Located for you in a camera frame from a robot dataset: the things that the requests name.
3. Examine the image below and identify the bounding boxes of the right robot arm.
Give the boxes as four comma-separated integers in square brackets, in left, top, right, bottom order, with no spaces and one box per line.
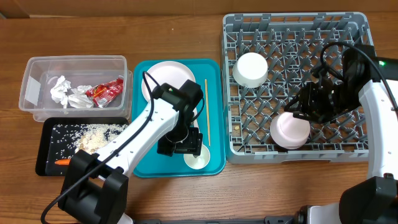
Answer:
[284,42,397,223]

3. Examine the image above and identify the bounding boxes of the pink bowl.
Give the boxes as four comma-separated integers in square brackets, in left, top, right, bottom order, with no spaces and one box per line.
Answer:
[270,112,310,149]

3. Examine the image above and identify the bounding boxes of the black plastic tray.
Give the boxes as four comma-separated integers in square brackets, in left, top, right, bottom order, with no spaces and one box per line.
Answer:
[35,117,129,176]

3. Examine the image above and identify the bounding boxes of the clear plastic bin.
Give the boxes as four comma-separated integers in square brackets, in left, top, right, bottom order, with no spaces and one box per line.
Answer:
[19,55,132,122]

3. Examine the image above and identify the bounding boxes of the spilled rice and nuts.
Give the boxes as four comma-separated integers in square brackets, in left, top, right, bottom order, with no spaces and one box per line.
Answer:
[50,124,127,159]

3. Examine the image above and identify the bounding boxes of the pink white plate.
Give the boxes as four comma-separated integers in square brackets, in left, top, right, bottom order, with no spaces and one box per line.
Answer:
[146,61,196,89]

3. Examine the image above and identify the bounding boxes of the white bowl with nuts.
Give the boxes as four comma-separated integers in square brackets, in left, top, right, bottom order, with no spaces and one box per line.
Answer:
[232,52,268,88]

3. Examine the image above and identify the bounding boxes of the orange carrot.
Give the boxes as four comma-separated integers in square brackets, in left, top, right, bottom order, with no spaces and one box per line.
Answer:
[55,159,71,166]

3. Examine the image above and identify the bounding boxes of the wooden chopstick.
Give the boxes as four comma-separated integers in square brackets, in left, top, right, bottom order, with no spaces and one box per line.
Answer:
[205,79,211,146]

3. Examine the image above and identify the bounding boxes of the small white round cup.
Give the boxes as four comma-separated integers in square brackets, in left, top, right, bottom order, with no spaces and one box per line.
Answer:
[183,144,210,170]

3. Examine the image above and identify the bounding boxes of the teal plastic tray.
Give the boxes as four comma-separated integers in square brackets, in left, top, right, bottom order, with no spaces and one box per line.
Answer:
[134,58,228,178]

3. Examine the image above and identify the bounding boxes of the grey dishwasher rack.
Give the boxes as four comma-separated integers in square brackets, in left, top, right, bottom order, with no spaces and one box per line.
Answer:
[221,12,373,164]

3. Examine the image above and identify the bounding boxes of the red snack wrapper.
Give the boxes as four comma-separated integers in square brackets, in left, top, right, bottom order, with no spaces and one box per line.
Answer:
[85,78,124,108]

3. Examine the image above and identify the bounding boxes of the small white tissue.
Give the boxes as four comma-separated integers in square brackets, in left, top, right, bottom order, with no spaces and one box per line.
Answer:
[50,75,71,109]

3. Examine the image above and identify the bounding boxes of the large white tissue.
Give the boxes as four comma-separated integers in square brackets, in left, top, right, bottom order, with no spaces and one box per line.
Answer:
[68,85,94,109]

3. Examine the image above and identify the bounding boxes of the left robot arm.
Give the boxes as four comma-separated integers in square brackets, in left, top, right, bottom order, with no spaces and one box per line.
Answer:
[57,80,203,223]

